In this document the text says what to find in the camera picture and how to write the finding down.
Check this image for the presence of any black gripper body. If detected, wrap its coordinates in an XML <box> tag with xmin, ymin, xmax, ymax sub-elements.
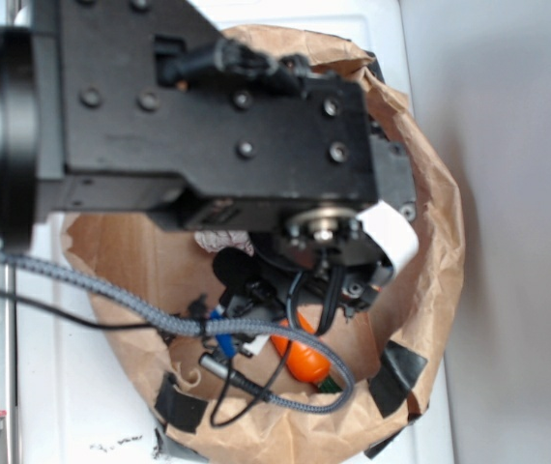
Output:
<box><xmin>208</xmin><ymin>232</ymin><xmax>392</xmax><ymax>334</ymax></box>

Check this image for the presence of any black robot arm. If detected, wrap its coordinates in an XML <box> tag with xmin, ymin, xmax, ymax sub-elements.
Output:
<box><xmin>0</xmin><ymin>1</ymin><xmax>419</xmax><ymax>307</ymax></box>

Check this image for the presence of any orange plastic toy carrot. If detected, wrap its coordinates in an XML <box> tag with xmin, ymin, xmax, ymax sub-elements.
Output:
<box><xmin>271</xmin><ymin>335</ymin><xmax>341</xmax><ymax>393</ymax></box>

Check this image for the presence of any white paper label tag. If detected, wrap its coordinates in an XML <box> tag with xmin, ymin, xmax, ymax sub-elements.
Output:
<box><xmin>356</xmin><ymin>200</ymin><xmax>420</xmax><ymax>276</ymax></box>

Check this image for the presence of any crumpled white paper ball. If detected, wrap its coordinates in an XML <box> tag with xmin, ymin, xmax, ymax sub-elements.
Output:
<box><xmin>193</xmin><ymin>231</ymin><xmax>254</xmax><ymax>256</ymax></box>

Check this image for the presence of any brown paper bag bin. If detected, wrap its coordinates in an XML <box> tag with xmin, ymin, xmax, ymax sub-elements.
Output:
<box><xmin>63</xmin><ymin>25</ymin><xmax>465</xmax><ymax>463</ymax></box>

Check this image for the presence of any thin black cable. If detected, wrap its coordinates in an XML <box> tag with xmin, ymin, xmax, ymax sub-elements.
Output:
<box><xmin>0</xmin><ymin>270</ymin><xmax>305</xmax><ymax>428</ymax></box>

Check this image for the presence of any grey braided cable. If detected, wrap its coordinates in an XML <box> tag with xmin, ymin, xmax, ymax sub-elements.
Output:
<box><xmin>0</xmin><ymin>240</ymin><xmax>357</xmax><ymax>417</ymax></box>

